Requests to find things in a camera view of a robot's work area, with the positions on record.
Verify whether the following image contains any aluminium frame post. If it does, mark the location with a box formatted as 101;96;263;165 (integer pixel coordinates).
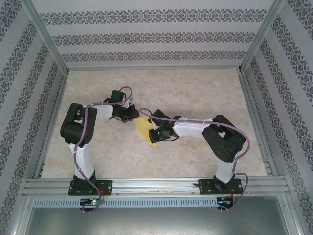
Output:
19;0;71;75
238;0;287;74

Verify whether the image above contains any aluminium frame bar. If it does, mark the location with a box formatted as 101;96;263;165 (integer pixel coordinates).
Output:
281;195;304;235
13;193;34;235

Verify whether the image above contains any aluminium mounting rail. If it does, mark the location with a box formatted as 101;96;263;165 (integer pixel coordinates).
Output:
23;177;291;196

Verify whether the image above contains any grey sheet metal panel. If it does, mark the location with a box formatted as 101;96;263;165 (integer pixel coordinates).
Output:
24;207;299;235

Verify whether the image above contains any yellow cloth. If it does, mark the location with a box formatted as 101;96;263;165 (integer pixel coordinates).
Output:
134;116;159;149

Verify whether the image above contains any slotted grey cable duct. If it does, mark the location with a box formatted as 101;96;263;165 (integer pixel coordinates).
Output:
33;197;235;208

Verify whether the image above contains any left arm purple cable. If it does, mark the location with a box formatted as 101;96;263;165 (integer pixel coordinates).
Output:
72;86;134;215

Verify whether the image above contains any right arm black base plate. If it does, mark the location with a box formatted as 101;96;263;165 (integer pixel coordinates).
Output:
199;178;243;196

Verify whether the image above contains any aluminium frame beam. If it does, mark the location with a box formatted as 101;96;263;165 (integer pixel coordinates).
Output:
67;65;242;71

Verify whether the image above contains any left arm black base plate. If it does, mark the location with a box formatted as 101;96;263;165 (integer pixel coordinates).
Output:
68;179;113;196

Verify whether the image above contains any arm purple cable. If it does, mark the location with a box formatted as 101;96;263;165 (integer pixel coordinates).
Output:
72;86;134;215
139;108;251;211

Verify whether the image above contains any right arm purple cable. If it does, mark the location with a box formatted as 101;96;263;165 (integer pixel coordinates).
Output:
139;108;251;211

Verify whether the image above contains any aluminium side rail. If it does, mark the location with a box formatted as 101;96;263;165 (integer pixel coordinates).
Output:
238;70;279;177
34;72;70;179

